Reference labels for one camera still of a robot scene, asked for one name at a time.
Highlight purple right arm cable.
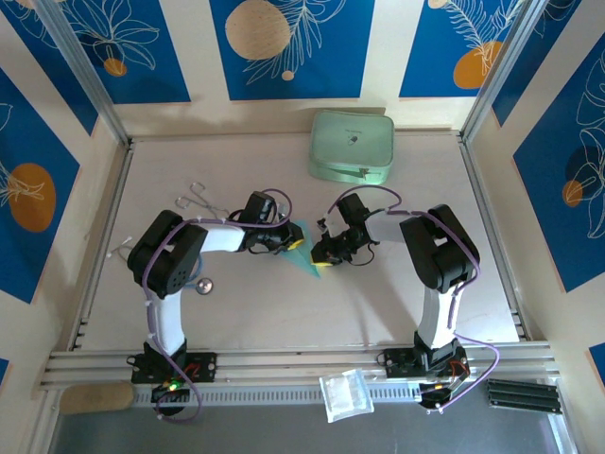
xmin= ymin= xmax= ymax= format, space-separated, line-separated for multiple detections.
xmin=325 ymin=185 xmax=502 ymax=411

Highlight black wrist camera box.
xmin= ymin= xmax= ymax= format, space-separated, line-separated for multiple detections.
xmin=337 ymin=194 xmax=371 ymax=227
xmin=242 ymin=190 xmax=279 ymax=224

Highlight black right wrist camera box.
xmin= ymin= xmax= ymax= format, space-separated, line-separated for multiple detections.
xmin=337 ymin=194 xmax=371 ymax=227

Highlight aluminium corner post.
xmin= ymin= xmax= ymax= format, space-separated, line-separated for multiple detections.
xmin=460 ymin=0 xmax=545 ymax=143
xmin=35 ymin=0 xmax=133 ymax=146

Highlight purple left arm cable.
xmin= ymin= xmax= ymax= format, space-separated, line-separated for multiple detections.
xmin=141 ymin=188 xmax=297 ymax=425

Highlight blue floral wall poster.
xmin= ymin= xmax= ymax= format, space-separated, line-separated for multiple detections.
xmin=0 ymin=65 xmax=81 ymax=304
xmin=399 ymin=0 xmax=526 ymax=99
xmin=210 ymin=0 xmax=377 ymax=101
xmin=59 ymin=0 xmax=193 ymax=105
xmin=512 ymin=32 xmax=605 ymax=294

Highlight grey slotted cable duct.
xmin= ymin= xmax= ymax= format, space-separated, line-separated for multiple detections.
xmin=131 ymin=385 xmax=491 ymax=407

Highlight mint green zip case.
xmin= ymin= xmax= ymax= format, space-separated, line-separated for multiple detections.
xmin=307 ymin=111 xmax=396 ymax=186

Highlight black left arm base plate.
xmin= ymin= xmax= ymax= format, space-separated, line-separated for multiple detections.
xmin=130 ymin=352 xmax=218 ymax=384

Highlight black right controller board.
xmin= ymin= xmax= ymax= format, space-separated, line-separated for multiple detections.
xmin=419 ymin=380 xmax=462 ymax=413

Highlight black ribbed metal block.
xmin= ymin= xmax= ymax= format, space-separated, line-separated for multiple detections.
xmin=486 ymin=377 xmax=563 ymax=416

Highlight metal wire scissor tongs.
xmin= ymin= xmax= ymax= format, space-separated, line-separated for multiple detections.
xmin=174 ymin=182 xmax=231 ymax=219

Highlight light blue paper sheet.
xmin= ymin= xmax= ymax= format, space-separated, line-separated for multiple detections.
xmin=278 ymin=219 xmax=325 ymax=280

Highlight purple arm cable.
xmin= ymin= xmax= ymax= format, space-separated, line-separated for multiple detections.
xmin=325 ymin=185 xmax=502 ymax=411
xmin=141 ymin=188 xmax=297 ymax=425

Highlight oval cork pad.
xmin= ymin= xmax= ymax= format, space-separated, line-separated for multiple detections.
xmin=60 ymin=381 xmax=136 ymax=415

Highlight black left controller board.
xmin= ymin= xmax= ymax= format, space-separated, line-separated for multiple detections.
xmin=150 ymin=380 xmax=190 ymax=417

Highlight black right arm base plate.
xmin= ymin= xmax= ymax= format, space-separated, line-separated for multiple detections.
xmin=377 ymin=347 xmax=472 ymax=379

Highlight aluminium frame rail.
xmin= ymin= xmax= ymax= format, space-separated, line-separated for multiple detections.
xmin=40 ymin=342 xmax=562 ymax=392

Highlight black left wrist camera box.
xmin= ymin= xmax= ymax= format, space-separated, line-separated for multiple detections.
xmin=242 ymin=190 xmax=279 ymax=224

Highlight clear plastic bag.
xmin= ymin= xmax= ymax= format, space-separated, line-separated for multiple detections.
xmin=319 ymin=368 xmax=374 ymax=423

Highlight black controller board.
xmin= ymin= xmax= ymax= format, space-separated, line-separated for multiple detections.
xmin=150 ymin=380 xmax=190 ymax=417
xmin=419 ymin=380 xmax=462 ymax=413

